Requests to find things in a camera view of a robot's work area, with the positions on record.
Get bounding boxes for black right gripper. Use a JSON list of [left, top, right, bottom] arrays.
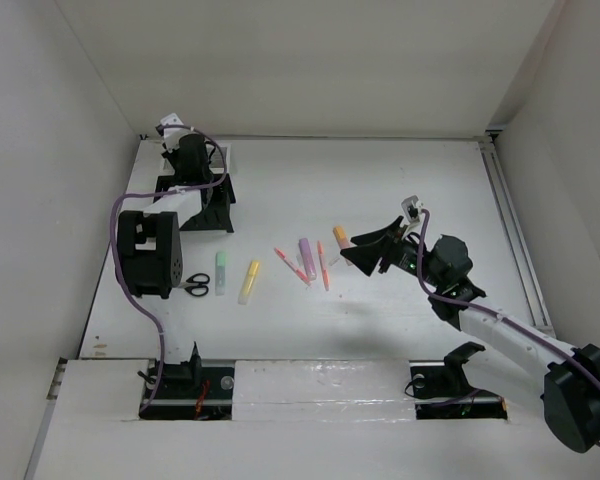
[[339, 216, 444, 289]]

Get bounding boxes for red double-tip pen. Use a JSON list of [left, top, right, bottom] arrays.
[[274, 248, 310, 286]]

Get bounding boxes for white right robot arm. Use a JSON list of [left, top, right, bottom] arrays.
[[340, 218, 600, 453]]

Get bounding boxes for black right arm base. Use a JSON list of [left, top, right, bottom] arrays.
[[404, 342, 508, 420]]

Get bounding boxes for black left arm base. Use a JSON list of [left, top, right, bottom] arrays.
[[137, 345, 236, 421]]

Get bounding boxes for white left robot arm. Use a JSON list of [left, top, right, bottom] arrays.
[[109, 123, 228, 385]]

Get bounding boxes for white mesh organizer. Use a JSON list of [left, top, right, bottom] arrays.
[[159, 143, 231, 174]]

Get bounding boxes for orange highlighter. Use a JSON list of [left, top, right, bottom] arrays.
[[333, 226, 350, 250]]

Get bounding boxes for black mesh organizer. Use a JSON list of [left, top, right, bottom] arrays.
[[143, 174, 236, 233]]

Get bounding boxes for orange double-tip pen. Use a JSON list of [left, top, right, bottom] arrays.
[[317, 241, 330, 292]]

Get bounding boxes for purple highlighter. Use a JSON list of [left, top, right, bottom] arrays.
[[298, 237, 317, 281]]

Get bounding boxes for green highlighter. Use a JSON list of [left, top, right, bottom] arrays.
[[214, 251, 226, 296]]

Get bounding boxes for black scissors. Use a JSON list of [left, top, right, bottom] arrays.
[[179, 273, 211, 298]]

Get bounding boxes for yellow highlighter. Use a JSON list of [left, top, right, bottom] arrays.
[[238, 260, 260, 305]]

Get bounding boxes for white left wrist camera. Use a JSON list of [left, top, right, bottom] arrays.
[[156, 113, 191, 152]]

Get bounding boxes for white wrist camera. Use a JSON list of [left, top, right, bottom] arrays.
[[401, 195, 423, 228], [156, 113, 191, 152]]

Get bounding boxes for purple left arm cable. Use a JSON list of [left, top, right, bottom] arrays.
[[109, 127, 231, 406]]

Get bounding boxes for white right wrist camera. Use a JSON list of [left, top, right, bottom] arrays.
[[401, 195, 423, 228]]

